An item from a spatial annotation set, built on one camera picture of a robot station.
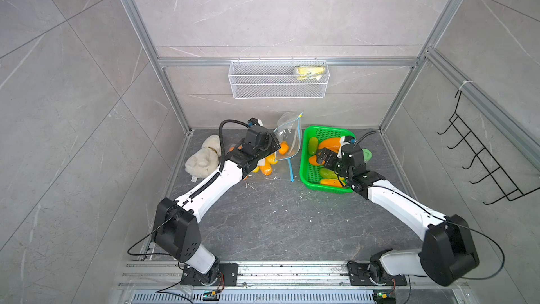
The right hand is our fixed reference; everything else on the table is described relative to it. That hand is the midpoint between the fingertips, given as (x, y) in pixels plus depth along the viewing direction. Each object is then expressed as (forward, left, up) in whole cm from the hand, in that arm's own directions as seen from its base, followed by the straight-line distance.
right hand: (324, 154), depth 85 cm
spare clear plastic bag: (+7, +15, +13) cm, 21 cm away
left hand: (+3, +18, +9) cm, 20 cm away
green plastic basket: (+2, +4, -19) cm, 19 cm away
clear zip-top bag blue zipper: (+16, +13, -11) cm, 24 cm away
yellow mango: (-6, -4, -14) cm, 15 cm away
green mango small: (+17, +1, -14) cm, 22 cm away
